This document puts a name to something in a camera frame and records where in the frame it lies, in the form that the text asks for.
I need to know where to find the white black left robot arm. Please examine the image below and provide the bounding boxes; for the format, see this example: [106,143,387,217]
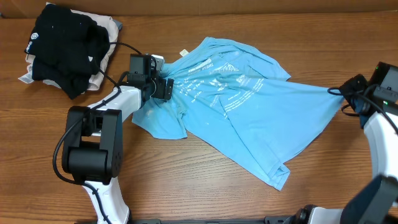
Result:
[53,72,174,223]

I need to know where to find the light blue printed t-shirt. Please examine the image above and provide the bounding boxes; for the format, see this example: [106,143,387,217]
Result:
[132,37,343,190]

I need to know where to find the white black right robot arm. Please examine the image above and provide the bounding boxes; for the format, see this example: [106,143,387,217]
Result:
[274,74,397,223]

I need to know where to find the black folded garment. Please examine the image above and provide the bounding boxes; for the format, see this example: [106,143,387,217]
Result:
[24,3,111,100]

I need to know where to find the grey folded garment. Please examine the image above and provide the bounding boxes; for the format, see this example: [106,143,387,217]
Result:
[113,19,123,30]

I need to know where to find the beige folded garment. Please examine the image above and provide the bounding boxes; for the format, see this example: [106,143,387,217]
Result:
[17,2,120,91]

